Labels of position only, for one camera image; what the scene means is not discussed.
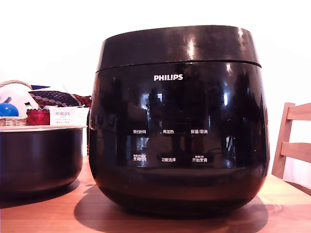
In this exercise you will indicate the black rice cooker lid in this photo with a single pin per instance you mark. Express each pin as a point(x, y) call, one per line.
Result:
point(170, 46)

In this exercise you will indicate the black Philips rice cooker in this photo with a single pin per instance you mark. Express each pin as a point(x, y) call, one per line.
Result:
point(179, 184)

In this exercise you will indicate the white Porlex box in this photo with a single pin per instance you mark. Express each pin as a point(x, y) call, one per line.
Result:
point(62, 116)

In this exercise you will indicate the dotted dark patterned cloth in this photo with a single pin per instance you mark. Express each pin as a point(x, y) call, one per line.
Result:
point(57, 97)

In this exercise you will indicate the red glass jar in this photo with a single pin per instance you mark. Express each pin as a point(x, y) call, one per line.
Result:
point(37, 117)

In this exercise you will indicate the black inner cooking pot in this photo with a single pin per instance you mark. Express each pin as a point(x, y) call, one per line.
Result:
point(41, 160)

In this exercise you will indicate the wooden chair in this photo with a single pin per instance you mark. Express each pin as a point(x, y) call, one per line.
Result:
point(283, 145)

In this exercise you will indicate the white cloth bag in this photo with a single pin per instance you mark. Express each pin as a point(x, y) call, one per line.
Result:
point(18, 95)

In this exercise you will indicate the woven wicker basket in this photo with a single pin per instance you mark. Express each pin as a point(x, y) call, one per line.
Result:
point(12, 121)

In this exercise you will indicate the blue ball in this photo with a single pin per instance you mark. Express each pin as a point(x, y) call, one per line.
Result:
point(8, 110)

